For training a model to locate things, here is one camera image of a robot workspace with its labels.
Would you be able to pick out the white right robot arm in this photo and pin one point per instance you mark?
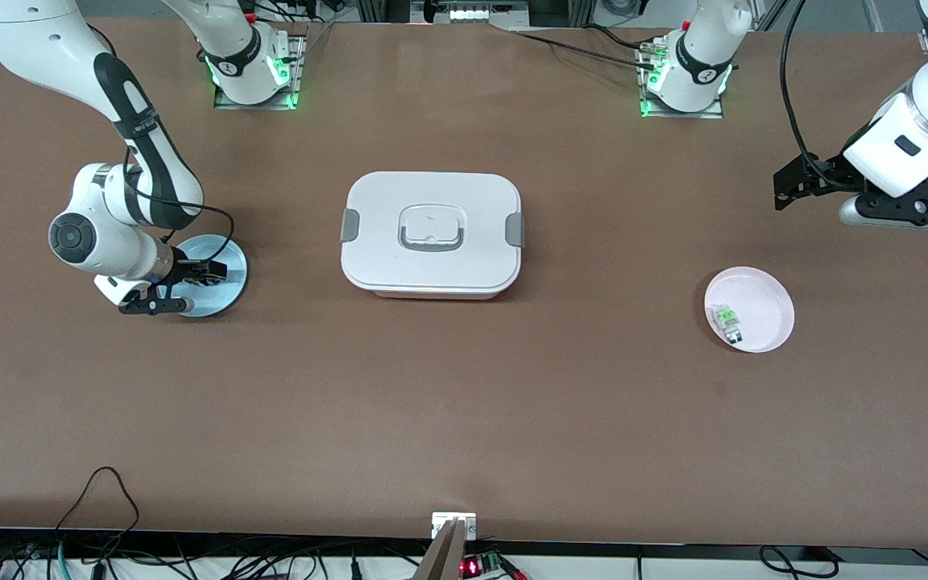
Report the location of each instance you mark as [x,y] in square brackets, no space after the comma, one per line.
[69,48]

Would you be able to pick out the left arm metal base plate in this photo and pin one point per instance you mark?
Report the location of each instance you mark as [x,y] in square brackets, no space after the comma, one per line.
[718,113]

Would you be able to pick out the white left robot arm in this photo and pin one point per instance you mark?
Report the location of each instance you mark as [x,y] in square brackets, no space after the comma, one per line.
[698,56]

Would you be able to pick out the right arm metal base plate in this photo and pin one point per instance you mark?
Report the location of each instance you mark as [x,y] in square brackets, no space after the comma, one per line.
[300,64]

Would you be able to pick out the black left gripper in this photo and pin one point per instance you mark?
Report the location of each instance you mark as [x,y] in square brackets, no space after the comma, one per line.
[828,173]

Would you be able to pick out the white lidded lunch box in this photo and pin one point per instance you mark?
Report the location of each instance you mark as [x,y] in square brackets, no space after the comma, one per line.
[432,266]

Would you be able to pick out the light blue plate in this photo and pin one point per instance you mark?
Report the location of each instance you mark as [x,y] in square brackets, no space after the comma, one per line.
[218,300]

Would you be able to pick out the grey camera mount bar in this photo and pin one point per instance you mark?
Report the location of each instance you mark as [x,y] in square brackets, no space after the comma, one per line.
[441,560]

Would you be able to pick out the circuit board with red display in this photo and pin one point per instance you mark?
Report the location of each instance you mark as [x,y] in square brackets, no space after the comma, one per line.
[472,567]

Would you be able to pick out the green clear switch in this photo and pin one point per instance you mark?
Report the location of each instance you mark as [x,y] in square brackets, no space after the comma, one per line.
[728,322]

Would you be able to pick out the pink plate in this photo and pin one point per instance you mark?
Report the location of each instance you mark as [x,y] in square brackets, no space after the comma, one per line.
[762,298]

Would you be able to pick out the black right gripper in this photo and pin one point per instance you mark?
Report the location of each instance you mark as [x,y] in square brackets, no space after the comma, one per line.
[183,268]

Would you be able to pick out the small white metal bracket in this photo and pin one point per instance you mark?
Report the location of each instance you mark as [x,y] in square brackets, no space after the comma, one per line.
[440,524]

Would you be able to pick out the aluminium frame rail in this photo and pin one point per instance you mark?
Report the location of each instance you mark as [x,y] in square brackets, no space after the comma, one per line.
[472,12]

